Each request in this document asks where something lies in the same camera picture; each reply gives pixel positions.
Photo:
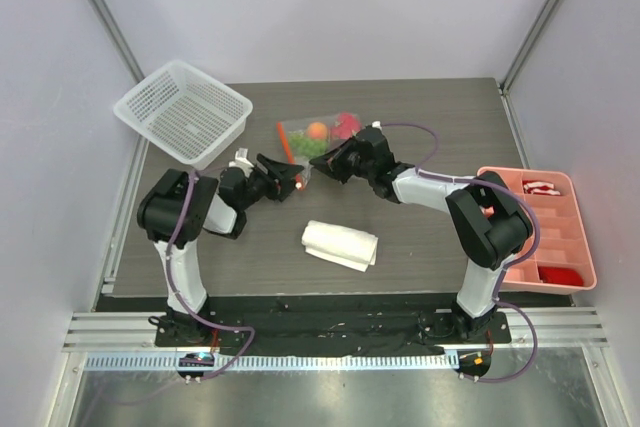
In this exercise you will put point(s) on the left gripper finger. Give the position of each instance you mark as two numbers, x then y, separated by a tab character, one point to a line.
285	187
276	169

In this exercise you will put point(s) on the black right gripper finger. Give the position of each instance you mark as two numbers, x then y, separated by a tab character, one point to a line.
335	172
334	156

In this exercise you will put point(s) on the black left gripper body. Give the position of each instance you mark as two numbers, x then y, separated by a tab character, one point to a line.
259	185

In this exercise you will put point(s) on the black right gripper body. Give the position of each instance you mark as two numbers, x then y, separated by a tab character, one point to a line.
343	160

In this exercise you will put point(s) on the clear zip top bag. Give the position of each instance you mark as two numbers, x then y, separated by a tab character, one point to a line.
284	128

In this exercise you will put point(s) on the red fake dragon fruit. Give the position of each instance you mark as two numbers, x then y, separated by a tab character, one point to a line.
345	126

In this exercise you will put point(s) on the green fake grapes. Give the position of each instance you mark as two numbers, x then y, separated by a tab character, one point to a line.
302	146

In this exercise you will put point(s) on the orange fake fruit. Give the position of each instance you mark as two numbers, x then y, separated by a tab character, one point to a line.
317	131

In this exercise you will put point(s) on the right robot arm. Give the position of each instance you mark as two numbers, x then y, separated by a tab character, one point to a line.
492	223

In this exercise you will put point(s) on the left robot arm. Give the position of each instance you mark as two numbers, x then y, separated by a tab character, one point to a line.
182	205

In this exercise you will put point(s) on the white perforated plastic basket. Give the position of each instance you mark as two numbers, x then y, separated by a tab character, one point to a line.
186	113

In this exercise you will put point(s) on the folded white cloth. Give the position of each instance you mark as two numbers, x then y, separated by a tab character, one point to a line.
350	248

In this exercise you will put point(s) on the red white item in tray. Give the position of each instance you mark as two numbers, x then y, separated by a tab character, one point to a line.
539	187

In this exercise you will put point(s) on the pink compartment tray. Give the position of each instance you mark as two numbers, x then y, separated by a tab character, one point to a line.
563	240

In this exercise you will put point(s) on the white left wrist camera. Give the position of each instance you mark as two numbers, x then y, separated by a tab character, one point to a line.
242	161

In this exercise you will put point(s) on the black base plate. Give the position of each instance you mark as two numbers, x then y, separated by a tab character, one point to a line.
367	325

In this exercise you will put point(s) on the white slotted cable duct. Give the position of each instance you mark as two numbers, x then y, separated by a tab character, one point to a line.
200	361

